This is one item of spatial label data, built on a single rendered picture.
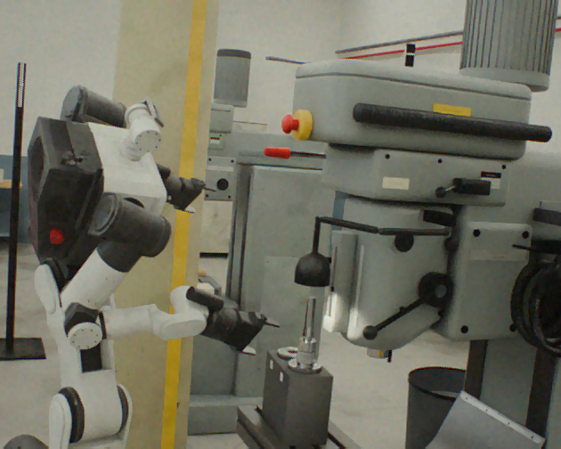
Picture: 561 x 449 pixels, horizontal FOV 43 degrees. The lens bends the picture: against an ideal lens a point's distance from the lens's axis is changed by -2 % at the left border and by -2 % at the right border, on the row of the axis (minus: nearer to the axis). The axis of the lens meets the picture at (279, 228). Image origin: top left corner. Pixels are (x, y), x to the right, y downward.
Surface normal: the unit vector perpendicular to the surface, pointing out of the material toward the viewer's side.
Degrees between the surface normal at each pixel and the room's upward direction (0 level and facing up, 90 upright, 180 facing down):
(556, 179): 90
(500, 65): 90
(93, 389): 60
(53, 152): 35
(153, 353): 90
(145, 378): 90
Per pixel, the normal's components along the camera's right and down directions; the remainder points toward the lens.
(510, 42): -0.25, 0.10
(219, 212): 0.37, 0.15
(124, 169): 0.44, -0.73
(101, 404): 0.61, -0.36
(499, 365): -0.92, -0.04
